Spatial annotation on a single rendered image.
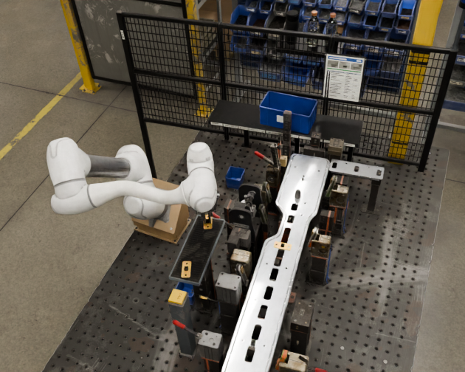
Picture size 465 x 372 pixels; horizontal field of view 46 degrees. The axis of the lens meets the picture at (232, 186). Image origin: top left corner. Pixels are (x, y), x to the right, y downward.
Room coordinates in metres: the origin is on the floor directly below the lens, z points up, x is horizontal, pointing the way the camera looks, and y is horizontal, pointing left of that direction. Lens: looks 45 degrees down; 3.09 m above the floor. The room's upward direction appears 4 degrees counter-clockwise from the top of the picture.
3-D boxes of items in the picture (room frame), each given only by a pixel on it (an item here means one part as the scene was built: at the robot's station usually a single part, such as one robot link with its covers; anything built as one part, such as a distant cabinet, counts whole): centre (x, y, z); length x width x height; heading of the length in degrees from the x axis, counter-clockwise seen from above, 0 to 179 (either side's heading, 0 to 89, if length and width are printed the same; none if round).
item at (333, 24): (2.67, -0.60, 1.53); 0.06 x 0.06 x 0.20
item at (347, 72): (2.55, -0.66, 1.30); 0.23 x 0.02 x 0.31; 70
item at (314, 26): (2.70, -0.50, 1.53); 0.06 x 0.06 x 0.20
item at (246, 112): (2.54, -0.34, 1.01); 0.90 x 0.22 x 0.03; 70
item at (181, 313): (1.28, 0.26, 0.92); 0.08 x 0.08 x 0.44; 70
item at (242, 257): (1.53, -0.02, 0.89); 0.13 x 0.11 x 0.38; 70
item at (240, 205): (1.79, -0.06, 0.94); 0.18 x 0.13 x 0.49; 160
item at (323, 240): (1.62, -0.41, 0.87); 0.12 x 0.09 x 0.35; 70
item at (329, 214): (1.82, -0.47, 0.84); 0.11 x 0.08 x 0.29; 70
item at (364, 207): (2.08, -0.79, 0.84); 0.11 x 0.06 x 0.29; 70
